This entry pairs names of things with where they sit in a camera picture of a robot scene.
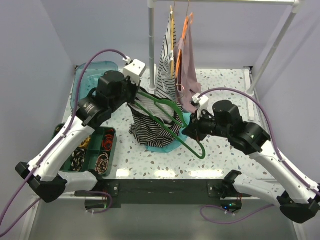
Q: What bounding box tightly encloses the yellow hanger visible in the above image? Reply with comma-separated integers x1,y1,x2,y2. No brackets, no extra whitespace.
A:
170,0,176,78

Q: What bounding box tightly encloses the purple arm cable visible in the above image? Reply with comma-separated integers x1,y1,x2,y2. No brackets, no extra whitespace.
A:
0,48,131,235
199,87,320,224

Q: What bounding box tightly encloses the green hanger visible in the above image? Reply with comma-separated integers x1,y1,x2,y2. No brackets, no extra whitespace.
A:
130,88,206,160

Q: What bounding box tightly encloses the orange hanger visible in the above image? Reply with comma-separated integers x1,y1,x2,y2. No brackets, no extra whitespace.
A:
175,13,194,79

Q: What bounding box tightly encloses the white clothes rack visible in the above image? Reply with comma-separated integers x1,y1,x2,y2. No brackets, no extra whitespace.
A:
146,0,303,122

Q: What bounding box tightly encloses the brown floral hair tie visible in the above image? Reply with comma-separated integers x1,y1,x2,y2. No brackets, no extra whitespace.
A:
95,152,111,175

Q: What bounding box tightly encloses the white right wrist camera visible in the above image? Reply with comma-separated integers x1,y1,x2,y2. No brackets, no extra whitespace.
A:
191,93,209,120

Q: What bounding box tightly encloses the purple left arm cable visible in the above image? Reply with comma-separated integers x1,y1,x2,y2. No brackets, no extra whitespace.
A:
0,48,131,235

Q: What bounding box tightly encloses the pink tank top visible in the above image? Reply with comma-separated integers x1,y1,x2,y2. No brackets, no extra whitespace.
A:
174,24,202,113

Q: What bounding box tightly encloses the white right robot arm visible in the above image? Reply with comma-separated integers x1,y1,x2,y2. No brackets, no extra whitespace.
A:
182,100,320,224

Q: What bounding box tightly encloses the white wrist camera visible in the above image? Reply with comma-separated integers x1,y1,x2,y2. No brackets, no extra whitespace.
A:
122,59,147,86
191,93,209,120

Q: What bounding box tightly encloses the yellow hair tie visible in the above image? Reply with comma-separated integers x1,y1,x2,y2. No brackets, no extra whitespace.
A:
79,136,92,148

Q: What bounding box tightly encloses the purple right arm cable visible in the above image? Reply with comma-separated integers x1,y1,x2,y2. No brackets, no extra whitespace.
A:
199,87,320,224

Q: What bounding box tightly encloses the teal transparent plastic bin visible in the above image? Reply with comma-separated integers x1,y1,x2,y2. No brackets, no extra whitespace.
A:
70,61,119,112

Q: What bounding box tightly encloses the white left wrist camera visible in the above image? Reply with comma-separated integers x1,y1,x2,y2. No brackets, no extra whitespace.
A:
122,59,147,86

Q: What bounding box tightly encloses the black white hair tie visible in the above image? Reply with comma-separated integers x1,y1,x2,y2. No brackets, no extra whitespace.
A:
70,148,87,173

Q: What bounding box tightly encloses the teal tank top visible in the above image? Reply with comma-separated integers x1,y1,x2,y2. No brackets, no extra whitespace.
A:
145,112,191,154

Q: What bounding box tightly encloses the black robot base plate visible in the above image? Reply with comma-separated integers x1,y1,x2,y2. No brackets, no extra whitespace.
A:
75,179,240,209

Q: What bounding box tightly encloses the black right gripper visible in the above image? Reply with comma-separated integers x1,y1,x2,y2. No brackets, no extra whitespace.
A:
182,107,231,142

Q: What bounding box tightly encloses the red black hair tie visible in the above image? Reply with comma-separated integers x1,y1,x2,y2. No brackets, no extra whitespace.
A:
101,133,115,152

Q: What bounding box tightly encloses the dark green organizer tray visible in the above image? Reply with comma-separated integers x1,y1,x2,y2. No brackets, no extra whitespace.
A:
60,127,117,176

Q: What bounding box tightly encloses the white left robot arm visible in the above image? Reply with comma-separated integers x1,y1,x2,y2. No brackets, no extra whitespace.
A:
15,70,144,203

